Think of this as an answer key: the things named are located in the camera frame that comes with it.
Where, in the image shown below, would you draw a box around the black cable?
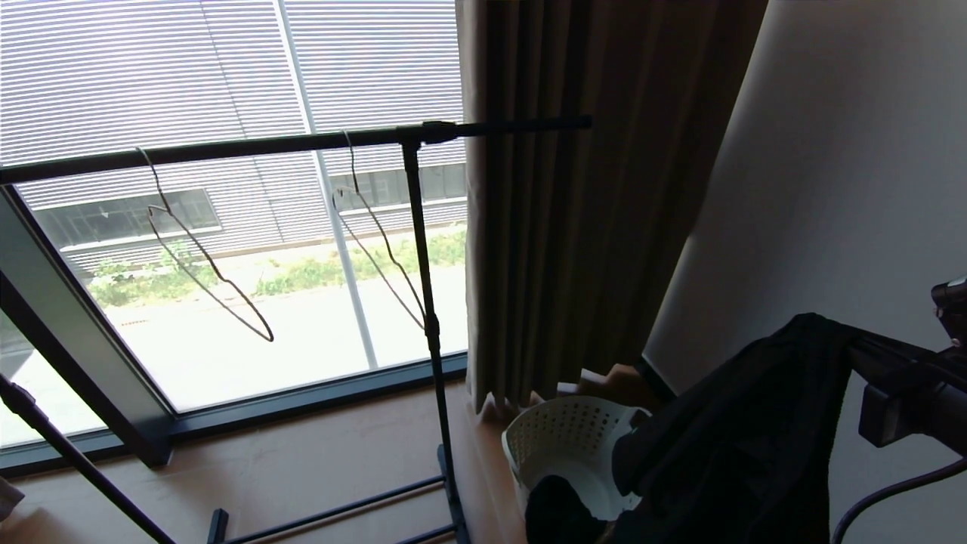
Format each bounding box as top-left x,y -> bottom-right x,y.
831,457 -> 967,544

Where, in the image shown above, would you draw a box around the heap of clothes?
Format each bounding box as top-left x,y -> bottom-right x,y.
525,476 -> 610,544

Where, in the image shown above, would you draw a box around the window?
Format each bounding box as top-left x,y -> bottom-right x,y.
0,0 -> 469,477

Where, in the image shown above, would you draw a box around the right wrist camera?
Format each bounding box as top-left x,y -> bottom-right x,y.
931,278 -> 967,348

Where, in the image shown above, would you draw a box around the black clothes rack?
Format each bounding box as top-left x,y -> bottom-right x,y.
0,113 -> 594,544

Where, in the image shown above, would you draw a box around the black shorts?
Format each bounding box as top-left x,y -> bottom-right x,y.
610,312 -> 862,544

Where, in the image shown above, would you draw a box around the white laundry basket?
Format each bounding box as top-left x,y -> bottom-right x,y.
502,395 -> 652,530

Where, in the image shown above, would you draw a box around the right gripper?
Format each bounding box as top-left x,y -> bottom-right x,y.
860,355 -> 967,458

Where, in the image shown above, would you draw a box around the pink clothes hanger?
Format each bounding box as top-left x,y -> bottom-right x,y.
331,130 -> 428,332
136,147 -> 275,343

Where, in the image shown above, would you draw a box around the brown curtain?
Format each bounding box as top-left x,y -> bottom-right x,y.
457,0 -> 768,416

